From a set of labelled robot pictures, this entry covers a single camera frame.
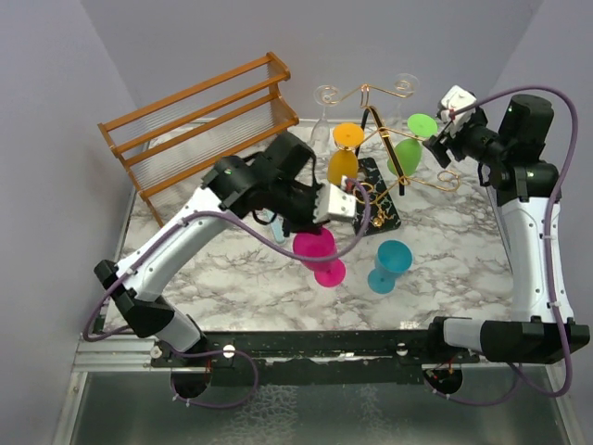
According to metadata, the green plastic goblet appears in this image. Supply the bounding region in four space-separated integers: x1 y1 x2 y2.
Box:
394 113 438 176

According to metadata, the orange plastic goblet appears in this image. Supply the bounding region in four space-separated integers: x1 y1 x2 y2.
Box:
327 122 364 186

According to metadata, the pink plastic goblet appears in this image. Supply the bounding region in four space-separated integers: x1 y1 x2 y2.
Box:
292 228 347 287

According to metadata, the blue plastic goblet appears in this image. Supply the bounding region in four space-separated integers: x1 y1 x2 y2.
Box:
367 240 413 295

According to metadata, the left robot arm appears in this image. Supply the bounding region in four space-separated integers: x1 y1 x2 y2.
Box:
94 132 341 366

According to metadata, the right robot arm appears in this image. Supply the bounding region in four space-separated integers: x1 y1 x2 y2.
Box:
424 85 590 364

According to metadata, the wooden shelf rack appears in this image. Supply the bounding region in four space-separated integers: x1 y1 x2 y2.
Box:
98 52 299 225

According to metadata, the light blue nail file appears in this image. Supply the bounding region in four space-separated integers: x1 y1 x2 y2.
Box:
270 216 286 245

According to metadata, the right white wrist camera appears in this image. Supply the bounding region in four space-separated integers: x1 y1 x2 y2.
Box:
436 85 476 137

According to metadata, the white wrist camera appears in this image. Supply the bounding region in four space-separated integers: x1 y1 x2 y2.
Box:
313 176 357 223
436 85 476 137

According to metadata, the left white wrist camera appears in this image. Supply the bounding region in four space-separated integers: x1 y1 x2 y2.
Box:
313 176 357 223

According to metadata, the gold wire glass rack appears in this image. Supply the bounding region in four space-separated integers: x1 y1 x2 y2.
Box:
337 83 461 235

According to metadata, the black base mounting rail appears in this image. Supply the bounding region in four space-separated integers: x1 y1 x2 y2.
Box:
150 328 483 387

